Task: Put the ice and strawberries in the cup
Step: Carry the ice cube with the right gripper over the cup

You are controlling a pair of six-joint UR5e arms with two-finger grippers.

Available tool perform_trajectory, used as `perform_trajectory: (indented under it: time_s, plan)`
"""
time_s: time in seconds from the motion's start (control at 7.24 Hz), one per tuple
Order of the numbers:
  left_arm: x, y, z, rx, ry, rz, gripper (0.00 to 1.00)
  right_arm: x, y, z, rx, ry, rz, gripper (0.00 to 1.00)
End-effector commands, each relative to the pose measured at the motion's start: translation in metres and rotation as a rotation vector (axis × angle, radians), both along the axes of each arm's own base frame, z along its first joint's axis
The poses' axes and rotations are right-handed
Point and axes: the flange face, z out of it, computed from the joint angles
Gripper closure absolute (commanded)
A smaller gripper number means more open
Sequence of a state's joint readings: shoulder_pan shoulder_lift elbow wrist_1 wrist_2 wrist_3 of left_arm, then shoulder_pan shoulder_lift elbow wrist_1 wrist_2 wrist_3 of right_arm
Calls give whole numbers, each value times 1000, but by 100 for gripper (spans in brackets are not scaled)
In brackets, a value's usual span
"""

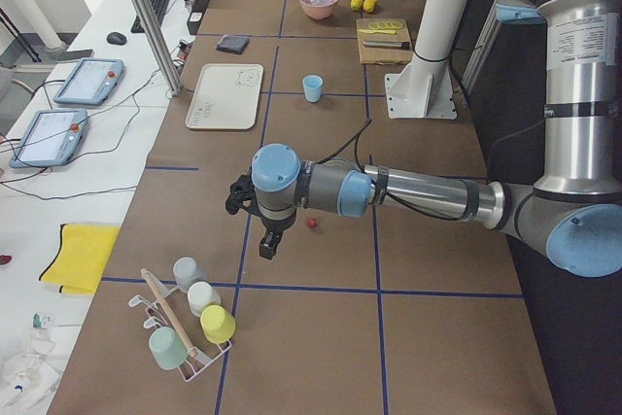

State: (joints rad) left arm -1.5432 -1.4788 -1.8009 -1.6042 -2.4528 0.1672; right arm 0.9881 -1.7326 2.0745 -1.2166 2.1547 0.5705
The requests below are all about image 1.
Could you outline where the pile of clear ice cubes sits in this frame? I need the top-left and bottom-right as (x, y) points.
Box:
(305, 0), (334, 7)

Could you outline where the white cup on rack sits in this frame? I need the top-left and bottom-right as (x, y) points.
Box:
(187, 281), (221, 317)

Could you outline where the grey cup on rack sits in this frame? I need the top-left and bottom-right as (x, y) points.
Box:
(173, 257), (208, 294)

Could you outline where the yellow cup on rack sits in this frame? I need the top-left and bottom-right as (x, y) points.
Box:
(200, 304), (236, 344)

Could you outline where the light blue plastic cup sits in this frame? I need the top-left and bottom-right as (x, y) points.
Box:
(302, 74), (324, 103)

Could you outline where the mint green cup on rack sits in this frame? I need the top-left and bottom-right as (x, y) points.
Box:
(148, 327), (188, 370)

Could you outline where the pink bowl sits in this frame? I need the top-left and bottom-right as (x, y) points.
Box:
(298, 0), (339, 20)

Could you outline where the lower yellow lemon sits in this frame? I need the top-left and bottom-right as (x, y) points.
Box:
(350, 0), (363, 12)

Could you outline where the yellow lemon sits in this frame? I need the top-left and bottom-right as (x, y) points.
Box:
(350, 0), (363, 12)
(363, 0), (378, 14)

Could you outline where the upper yellow lemon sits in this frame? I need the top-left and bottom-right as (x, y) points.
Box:
(363, 0), (378, 14)

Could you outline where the yellow plastic knife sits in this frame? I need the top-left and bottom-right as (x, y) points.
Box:
(358, 28), (397, 36)

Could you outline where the wooden cutting board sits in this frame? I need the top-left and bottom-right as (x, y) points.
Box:
(356, 18), (413, 64)

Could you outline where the steel muddler black tip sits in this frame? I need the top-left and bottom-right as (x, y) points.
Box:
(363, 41), (410, 51)

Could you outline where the grey folded cloth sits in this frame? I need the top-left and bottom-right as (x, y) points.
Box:
(216, 35), (250, 54)

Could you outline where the wooden rack rod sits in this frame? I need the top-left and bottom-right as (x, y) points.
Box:
(141, 268), (198, 358)

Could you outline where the cream bear tray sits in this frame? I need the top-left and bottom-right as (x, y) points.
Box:
(185, 63), (263, 130)

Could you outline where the black keyboard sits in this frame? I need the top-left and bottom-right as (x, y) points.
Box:
(130, 0), (170, 33)

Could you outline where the yellow cloth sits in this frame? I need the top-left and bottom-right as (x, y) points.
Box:
(39, 224), (120, 295)

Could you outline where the black computer mouse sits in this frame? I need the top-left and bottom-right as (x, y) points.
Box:
(106, 31), (127, 46)

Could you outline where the upper teach pendant tablet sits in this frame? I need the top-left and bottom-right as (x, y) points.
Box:
(53, 58), (125, 106)

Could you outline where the teach pendant tablet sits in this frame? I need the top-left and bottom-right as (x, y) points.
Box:
(53, 58), (125, 106)
(9, 109), (88, 169)

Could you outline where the lower teach pendant tablet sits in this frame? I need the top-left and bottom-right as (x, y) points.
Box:
(9, 109), (88, 169)

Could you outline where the black smartphone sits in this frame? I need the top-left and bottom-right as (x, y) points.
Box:
(55, 49), (94, 62)

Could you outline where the white crumpled plastic bag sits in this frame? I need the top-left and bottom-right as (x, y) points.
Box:
(1, 329), (61, 414)

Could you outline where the white wire cup rack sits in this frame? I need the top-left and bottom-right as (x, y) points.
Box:
(128, 285), (233, 382)

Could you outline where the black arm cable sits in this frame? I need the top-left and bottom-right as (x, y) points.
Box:
(310, 67), (463, 225)

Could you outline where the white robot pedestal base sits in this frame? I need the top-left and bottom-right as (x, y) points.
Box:
(385, 0), (467, 120)

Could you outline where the aluminium frame post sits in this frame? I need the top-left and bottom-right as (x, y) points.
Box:
(131, 0), (182, 96)

